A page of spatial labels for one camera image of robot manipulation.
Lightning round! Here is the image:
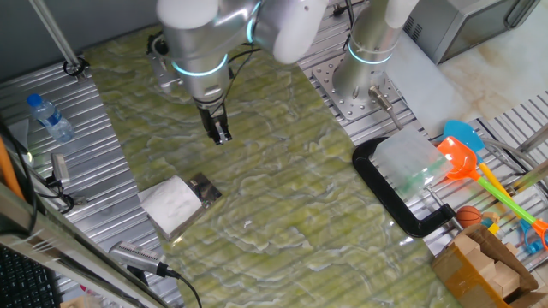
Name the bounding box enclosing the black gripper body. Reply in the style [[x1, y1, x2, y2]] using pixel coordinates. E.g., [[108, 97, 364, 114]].
[[197, 102, 229, 137]]

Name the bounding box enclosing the grey metal clamp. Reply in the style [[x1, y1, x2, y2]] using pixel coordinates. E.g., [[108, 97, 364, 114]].
[[37, 183, 89, 215]]

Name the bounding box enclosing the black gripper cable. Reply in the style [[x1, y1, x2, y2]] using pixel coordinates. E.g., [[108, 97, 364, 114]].
[[209, 47, 261, 116]]

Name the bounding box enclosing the brown cardboard box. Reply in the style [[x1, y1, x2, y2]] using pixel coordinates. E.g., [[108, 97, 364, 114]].
[[431, 224, 548, 308]]

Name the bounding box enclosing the translucent plastic box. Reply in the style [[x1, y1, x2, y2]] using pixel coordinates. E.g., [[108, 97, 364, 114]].
[[372, 127, 454, 202]]

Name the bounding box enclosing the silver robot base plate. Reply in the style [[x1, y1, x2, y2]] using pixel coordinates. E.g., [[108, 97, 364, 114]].
[[311, 54, 414, 121]]

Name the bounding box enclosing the beige marble pattern mat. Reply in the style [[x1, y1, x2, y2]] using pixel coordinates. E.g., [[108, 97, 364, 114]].
[[436, 2, 548, 125]]

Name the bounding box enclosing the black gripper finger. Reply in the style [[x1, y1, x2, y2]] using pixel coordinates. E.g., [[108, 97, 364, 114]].
[[206, 123, 225, 146], [214, 115, 233, 144]]

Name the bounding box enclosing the silver microwave oven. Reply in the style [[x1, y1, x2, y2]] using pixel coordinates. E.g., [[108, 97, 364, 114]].
[[402, 0, 541, 65]]

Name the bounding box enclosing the white toilet paper roll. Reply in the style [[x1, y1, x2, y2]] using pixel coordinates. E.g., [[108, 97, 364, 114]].
[[137, 174, 203, 235]]

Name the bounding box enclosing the blue plastic toy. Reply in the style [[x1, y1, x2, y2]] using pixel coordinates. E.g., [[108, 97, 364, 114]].
[[520, 217, 547, 256]]

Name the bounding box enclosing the small toy basketball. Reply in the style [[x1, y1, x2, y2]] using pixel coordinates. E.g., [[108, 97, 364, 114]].
[[455, 205, 483, 229]]

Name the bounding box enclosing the thin black cable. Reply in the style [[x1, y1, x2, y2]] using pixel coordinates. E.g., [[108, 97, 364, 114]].
[[0, 119, 39, 234]]

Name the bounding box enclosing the silver metal bar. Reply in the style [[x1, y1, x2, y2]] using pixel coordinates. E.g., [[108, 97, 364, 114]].
[[515, 123, 548, 154], [511, 160, 548, 193]]

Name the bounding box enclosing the black C-clamp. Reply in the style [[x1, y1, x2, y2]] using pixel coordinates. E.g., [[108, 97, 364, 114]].
[[351, 136, 466, 239]]

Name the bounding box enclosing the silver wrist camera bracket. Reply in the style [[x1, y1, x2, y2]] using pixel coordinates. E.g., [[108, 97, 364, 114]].
[[146, 32, 183, 94]]

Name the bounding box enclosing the orange pole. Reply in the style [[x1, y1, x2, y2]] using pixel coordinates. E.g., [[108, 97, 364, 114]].
[[0, 135, 25, 200]]

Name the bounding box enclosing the plain wooden block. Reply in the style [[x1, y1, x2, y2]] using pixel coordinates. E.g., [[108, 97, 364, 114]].
[[464, 247, 497, 281], [487, 260, 521, 299], [452, 233, 483, 258]]

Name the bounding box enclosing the blue toy shovel yellow handle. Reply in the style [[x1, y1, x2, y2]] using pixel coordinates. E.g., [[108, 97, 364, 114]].
[[442, 119, 515, 200]]

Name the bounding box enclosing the aluminium frame beam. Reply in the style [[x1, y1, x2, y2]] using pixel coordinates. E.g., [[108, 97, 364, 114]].
[[0, 183, 172, 308]]

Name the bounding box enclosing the black keyboard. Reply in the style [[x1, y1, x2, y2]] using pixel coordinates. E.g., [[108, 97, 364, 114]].
[[0, 246, 63, 308]]

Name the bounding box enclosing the shiny metal toilet paper holder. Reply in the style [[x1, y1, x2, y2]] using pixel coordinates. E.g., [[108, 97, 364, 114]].
[[147, 172, 223, 242]]

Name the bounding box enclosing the silver tripod pole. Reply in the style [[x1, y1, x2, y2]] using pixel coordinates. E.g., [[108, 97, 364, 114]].
[[28, 0, 91, 83]]

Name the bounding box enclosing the clear water bottle blue cap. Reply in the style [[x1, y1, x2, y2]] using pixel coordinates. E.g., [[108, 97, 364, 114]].
[[26, 93, 76, 144]]

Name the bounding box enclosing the orange toy shovel green handle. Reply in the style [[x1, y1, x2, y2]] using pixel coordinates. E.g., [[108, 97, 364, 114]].
[[436, 135, 548, 252]]

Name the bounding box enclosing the green marble pattern mat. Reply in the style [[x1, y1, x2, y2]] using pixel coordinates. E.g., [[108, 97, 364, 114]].
[[83, 0, 463, 308]]

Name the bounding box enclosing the small silver camera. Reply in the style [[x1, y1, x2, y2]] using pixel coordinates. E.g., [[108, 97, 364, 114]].
[[49, 152, 72, 188]]

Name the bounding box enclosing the black camera cable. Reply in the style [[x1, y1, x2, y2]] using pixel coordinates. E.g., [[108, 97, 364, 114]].
[[156, 263, 203, 308]]

